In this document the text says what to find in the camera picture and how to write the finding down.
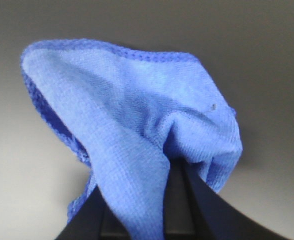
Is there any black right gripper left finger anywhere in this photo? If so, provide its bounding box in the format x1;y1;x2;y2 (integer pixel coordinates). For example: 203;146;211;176
57;187;130;240

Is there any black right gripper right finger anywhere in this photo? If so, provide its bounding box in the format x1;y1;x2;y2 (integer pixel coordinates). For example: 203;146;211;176
164;158;283;240

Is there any blue microfiber cloth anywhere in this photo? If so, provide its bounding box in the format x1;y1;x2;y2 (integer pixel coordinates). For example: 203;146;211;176
20;39;243;240

